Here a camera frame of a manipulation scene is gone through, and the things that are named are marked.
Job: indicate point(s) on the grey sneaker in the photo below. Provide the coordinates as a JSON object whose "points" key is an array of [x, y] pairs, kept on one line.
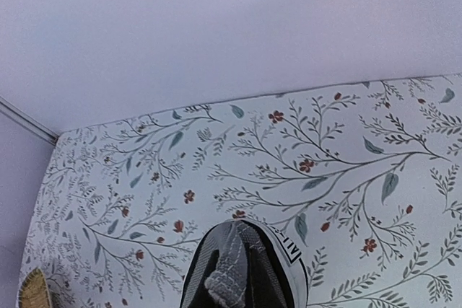
{"points": [[246, 263]]}

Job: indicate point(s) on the floral patterned table mat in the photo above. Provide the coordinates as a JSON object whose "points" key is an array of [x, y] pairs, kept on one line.
{"points": [[364, 178]]}

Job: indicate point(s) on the yellow bamboo fan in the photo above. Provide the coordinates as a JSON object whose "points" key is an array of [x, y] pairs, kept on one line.
{"points": [[34, 292]]}

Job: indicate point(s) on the left aluminium frame post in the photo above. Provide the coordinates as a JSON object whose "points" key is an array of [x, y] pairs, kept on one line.
{"points": [[28, 123]]}

